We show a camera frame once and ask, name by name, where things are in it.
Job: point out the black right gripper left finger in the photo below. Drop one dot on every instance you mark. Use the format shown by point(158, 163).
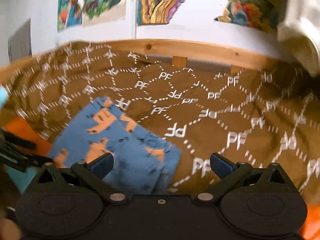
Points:
point(93, 173)

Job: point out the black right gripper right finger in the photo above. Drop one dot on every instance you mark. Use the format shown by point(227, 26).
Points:
point(230, 175)

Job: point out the blue pants with orange cars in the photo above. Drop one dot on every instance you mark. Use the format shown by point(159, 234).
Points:
point(143, 162)

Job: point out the brown PF-patterned bedspread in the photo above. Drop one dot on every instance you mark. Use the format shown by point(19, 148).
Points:
point(268, 118)

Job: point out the anime girl poster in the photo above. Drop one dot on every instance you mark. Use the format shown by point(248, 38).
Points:
point(69, 14)

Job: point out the white hanging garment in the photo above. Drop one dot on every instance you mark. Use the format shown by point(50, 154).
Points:
point(299, 32)

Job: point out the dark floral poster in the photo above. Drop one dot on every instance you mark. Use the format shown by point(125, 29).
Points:
point(263, 15)

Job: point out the wooden bed frame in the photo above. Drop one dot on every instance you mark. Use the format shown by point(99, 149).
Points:
point(181, 51)

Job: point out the white wall pipe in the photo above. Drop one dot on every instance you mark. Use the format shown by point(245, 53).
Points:
point(134, 18)

